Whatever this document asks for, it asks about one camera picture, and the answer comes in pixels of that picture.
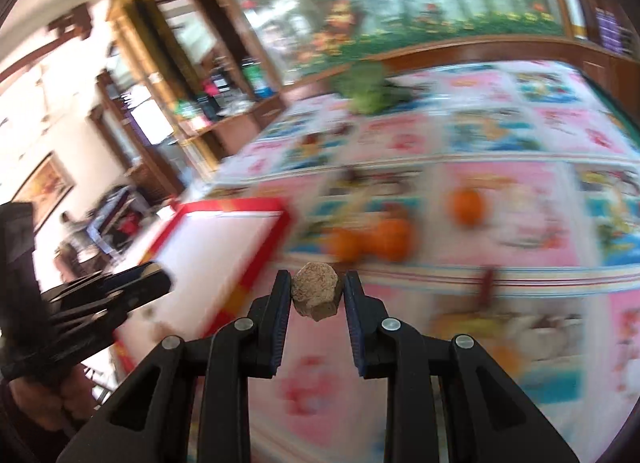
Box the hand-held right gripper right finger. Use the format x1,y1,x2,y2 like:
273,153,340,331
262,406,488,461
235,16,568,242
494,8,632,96
344,270,581,463

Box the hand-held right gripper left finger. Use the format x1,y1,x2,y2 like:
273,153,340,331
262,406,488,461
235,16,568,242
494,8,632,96
57,270,292,463

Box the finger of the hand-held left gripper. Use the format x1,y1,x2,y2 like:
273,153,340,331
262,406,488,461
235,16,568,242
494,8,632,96
42,262,173,344

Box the red-rimmed white tray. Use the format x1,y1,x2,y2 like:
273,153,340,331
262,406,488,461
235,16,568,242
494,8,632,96
112,197,293,374

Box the orange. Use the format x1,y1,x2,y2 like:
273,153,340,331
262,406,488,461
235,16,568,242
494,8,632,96
325,228,367,264
451,188,486,226
367,218,416,262

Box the red date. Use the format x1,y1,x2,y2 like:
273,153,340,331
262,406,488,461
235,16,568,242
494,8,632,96
477,265,501,314

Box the person's left hand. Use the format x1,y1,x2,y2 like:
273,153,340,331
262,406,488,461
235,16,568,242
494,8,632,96
10,365,97,436

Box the wooden cabinet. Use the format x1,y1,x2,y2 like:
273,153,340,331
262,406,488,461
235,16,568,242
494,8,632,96
95,0,288,194

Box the printed tablecloth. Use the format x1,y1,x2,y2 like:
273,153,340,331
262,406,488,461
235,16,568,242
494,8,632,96
200,59,640,463

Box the green plastic bottle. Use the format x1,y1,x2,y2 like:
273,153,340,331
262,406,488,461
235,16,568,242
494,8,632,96
242,58,273,98

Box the green leafy vegetable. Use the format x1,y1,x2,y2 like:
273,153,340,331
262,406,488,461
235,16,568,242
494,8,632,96
332,60,426,116

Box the framed wall picture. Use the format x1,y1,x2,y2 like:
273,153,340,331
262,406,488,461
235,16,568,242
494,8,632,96
10,153,76,231

